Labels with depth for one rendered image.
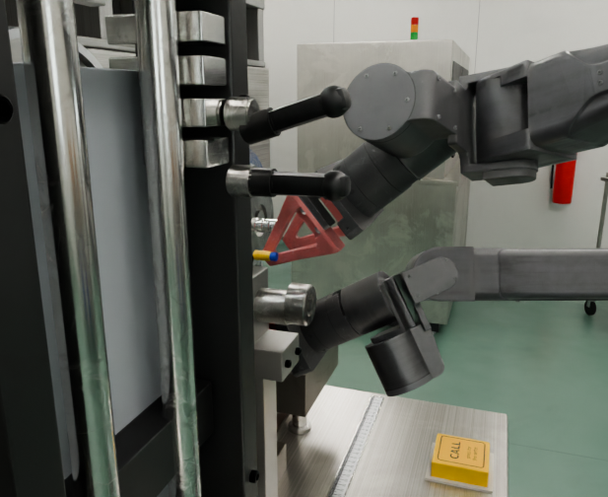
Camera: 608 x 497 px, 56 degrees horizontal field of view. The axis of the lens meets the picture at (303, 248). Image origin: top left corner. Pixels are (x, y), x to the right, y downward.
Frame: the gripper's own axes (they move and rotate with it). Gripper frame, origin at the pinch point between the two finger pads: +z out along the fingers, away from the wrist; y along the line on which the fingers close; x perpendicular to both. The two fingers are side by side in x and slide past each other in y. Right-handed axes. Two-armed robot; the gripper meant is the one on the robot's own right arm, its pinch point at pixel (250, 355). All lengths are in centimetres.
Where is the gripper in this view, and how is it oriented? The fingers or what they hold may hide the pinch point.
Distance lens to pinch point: 71.8
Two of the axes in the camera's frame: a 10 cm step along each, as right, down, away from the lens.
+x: -4.8, -8.8, -0.7
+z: -8.2, 4.1, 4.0
